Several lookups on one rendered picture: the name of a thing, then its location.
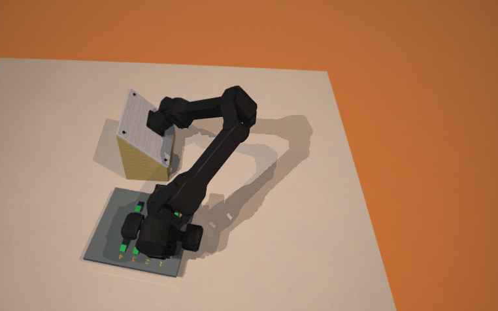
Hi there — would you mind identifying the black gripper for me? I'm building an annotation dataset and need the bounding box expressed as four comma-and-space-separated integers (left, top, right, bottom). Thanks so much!
121, 212, 203, 252

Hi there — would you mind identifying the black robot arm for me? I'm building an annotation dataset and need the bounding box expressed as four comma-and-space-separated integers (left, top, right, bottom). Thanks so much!
135, 86, 257, 259

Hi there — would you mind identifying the grey switch panel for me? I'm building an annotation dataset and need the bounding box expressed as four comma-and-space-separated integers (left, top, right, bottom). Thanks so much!
84, 188, 184, 278

